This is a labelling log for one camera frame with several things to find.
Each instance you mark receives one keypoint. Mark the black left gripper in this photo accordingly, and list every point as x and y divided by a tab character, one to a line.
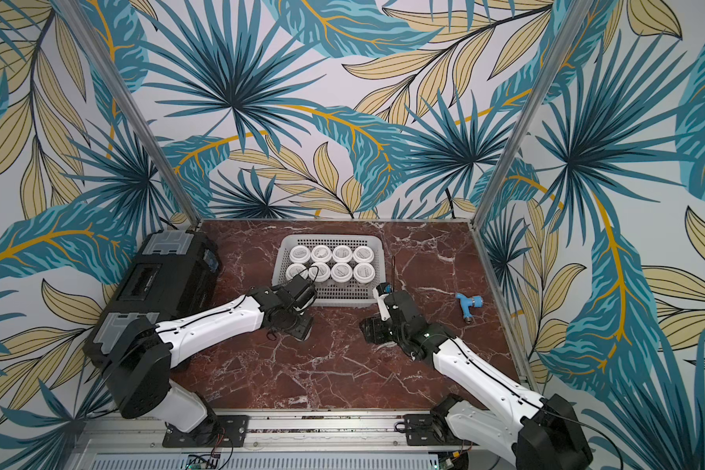
303	329

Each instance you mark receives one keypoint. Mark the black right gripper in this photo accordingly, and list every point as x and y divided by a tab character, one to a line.
382	327

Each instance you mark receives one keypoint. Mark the white lidded yogurt cup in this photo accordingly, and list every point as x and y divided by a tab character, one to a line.
321	253
342	254
294	270
319	272
341	272
364	273
300	254
363	255

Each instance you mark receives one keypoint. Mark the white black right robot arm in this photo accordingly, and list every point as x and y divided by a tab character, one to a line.
515	423

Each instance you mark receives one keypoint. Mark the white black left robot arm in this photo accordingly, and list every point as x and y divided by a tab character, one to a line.
138	369

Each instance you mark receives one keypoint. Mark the white plastic perforated basket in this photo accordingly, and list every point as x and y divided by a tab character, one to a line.
329	293

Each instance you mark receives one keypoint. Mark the blue plastic faucet toy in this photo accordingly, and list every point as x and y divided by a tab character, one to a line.
467	304

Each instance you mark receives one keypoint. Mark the black plastic toolbox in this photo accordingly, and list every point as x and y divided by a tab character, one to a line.
172	276

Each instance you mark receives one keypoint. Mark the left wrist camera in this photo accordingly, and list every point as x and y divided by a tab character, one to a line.
301	292

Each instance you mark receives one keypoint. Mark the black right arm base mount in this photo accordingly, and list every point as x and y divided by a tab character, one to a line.
426	430

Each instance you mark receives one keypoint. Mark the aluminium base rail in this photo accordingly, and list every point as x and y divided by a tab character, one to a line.
278	439

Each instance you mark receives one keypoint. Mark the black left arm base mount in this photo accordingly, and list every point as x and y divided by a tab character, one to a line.
215	431

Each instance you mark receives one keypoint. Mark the right aluminium frame post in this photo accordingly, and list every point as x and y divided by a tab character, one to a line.
558	49

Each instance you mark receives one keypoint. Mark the aluminium frame post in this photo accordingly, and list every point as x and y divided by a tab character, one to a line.
89	40
558	49

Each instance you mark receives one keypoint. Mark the left aluminium frame post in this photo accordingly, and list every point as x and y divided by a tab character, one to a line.
89	40

